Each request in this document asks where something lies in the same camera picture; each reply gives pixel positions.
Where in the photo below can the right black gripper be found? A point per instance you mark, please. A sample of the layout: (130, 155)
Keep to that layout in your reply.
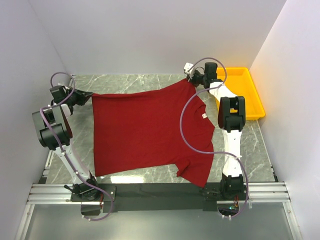
(192, 80)

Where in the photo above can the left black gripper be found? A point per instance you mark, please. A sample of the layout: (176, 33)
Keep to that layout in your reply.
(82, 95)

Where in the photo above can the yellow plastic tray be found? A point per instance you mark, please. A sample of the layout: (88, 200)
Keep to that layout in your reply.
(239, 82)

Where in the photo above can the red t shirt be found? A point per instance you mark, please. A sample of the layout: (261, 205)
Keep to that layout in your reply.
(160, 127)

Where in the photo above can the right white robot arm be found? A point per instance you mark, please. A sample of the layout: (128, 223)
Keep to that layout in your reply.
(231, 120)

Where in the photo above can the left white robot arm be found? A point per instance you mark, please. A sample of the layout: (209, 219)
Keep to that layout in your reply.
(54, 132)

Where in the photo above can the black base beam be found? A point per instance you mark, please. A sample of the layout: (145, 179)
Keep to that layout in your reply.
(169, 196)

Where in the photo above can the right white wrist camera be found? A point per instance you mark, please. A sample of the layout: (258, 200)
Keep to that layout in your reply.
(189, 69)

